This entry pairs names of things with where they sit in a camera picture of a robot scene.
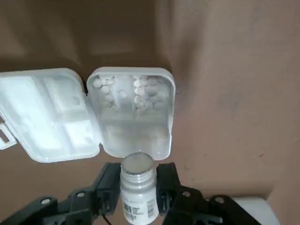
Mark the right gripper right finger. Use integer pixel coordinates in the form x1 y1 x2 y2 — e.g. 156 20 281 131
157 163 258 225

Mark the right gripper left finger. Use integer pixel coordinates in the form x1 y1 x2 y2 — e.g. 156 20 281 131
0 163 121 225

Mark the translucent white pill box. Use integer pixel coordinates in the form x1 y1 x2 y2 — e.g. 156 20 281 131
0 67 176 164

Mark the white medicine bottle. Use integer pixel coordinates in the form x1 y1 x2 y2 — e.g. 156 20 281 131
120 151 158 223

